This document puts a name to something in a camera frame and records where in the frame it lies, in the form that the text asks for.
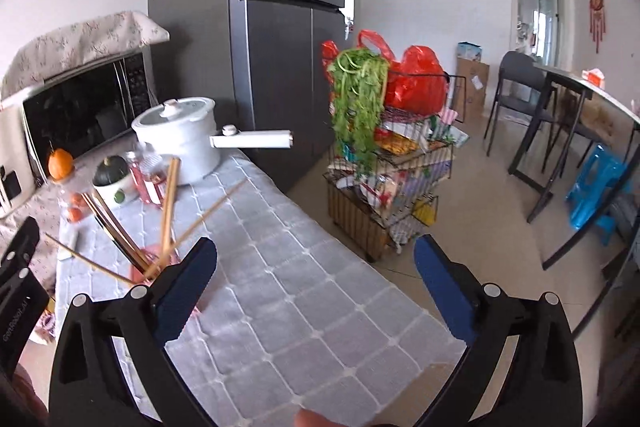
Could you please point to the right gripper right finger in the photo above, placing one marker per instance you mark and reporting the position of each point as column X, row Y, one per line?
column 519, row 366

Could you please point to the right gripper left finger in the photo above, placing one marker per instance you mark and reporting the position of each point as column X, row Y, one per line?
column 87, row 385

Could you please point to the wooden chopstick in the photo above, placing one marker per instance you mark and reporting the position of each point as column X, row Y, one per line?
column 97, row 198
column 168, row 209
column 88, row 261

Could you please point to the black chopstick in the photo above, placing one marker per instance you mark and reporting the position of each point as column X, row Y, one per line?
column 119, row 235

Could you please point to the pink utensil basket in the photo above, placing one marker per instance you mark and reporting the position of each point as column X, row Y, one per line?
column 150, row 254

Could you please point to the person's right hand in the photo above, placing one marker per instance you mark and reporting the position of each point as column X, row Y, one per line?
column 308, row 418

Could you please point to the glass jar with tomatoes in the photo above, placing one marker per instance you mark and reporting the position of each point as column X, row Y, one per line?
column 75, row 204

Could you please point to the beige air fryer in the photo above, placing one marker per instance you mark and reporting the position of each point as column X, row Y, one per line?
column 17, row 179

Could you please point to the white ceramic bowl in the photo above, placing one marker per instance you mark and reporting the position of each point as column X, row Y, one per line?
column 126, row 185

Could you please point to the orange pumpkin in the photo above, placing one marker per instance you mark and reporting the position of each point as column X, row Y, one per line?
column 60, row 164

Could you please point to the green lime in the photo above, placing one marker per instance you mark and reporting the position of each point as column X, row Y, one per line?
column 119, row 197

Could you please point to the dark green squash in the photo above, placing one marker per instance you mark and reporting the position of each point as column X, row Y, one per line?
column 110, row 170

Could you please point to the red-filled glass jar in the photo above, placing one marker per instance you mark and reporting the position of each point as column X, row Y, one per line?
column 134, row 160

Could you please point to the white microwave oven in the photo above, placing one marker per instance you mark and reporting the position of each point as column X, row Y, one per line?
column 84, row 110

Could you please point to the blue plastic stool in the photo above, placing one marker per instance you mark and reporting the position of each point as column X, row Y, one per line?
column 599, row 173

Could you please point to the grey checked tablecloth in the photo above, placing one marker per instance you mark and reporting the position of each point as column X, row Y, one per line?
column 292, row 319

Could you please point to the white electric cooking pot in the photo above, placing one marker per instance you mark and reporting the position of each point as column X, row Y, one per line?
column 186, row 128

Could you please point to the floral microwave cover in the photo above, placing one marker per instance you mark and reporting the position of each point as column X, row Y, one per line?
column 79, row 44

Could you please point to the black chair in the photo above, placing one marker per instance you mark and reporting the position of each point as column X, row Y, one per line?
column 520, row 71

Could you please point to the red plastic bag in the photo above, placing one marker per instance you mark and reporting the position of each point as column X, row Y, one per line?
column 416, row 83

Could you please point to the green leafy vegetables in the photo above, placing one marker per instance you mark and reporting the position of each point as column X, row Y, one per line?
column 358, row 89

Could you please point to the grey refrigerator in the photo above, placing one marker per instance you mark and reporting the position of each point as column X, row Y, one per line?
column 260, row 61

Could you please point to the wire storage cart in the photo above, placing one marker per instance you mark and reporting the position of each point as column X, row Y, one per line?
column 381, row 210

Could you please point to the red wall ornament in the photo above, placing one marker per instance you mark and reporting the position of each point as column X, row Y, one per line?
column 597, row 22

